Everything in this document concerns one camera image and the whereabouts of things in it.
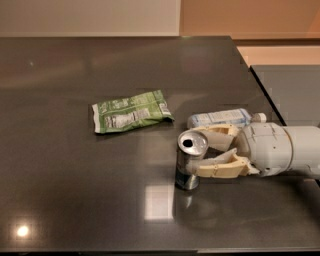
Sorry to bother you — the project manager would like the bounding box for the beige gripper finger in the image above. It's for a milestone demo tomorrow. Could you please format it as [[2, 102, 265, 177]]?
[[196, 124, 240, 152], [186, 148, 260, 179]]

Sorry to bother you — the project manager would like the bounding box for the silver blue redbull can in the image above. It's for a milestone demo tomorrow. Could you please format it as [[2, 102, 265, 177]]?
[[175, 130, 208, 190]]

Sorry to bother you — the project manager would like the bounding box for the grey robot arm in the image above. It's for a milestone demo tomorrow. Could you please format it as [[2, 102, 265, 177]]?
[[186, 123, 320, 178]]

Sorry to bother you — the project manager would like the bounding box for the clear plastic water bottle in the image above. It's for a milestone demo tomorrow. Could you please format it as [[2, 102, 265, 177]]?
[[187, 108, 267, 128]]

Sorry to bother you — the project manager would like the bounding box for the green snack bag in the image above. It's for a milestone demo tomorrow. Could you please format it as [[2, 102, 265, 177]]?
[[92, 90, 174, 134]]

